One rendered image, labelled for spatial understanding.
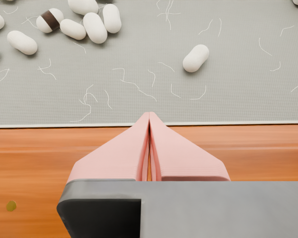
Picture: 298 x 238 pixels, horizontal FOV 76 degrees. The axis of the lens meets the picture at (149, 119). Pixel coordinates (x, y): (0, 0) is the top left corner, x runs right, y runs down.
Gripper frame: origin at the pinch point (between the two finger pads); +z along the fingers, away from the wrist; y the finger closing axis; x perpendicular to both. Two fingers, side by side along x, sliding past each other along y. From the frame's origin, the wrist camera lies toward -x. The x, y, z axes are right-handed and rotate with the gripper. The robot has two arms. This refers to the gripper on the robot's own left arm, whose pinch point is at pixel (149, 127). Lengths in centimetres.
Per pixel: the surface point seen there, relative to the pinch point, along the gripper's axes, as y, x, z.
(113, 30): 4.1, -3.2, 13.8
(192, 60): -4.4, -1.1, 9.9
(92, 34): 6.2, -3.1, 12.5
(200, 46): -5.4, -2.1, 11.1
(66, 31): 9.2, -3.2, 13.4
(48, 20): 11.2, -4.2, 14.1
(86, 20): 6.9, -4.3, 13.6
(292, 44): -16.6, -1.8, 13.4
